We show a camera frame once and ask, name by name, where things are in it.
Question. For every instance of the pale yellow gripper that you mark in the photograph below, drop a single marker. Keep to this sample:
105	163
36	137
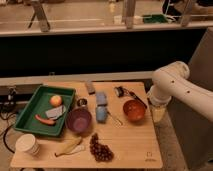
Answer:
157	113

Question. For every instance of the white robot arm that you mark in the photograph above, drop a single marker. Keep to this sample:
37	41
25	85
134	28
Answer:
172	81

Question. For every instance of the brown wooden bowl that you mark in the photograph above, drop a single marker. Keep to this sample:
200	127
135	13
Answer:
134	110

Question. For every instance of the purple bowl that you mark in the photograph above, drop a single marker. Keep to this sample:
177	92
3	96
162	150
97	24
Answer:
78	120

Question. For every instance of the black marker pen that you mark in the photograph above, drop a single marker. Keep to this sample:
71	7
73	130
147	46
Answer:
137	98

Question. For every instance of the metal spoon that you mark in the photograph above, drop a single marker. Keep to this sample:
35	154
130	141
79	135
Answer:
115	118

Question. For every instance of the black tape roll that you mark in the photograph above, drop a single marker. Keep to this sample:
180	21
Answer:
119	91

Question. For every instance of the blue sponge block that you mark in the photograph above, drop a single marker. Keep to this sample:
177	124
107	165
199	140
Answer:
101	99

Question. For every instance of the dark red grape bunch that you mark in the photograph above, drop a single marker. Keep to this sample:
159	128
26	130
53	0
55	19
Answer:
101	152

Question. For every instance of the small metal cup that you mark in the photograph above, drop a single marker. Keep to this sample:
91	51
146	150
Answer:
82	102

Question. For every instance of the yellow banana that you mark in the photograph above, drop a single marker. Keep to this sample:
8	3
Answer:
68	147

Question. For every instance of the green box in background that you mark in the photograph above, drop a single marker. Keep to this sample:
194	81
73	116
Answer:
155	18

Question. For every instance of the red yellow apple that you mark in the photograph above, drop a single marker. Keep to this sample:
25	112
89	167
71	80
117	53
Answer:
56	100

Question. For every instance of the grey cloth piece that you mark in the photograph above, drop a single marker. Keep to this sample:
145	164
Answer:
56	112

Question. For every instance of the red sausage toy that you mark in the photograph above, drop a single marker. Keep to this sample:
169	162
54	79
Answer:
44	121

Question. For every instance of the green plastic tray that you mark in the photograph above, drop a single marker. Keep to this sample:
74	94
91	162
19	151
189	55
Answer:
40	104

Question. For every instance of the white paper cup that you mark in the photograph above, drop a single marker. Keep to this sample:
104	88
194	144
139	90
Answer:
28	144

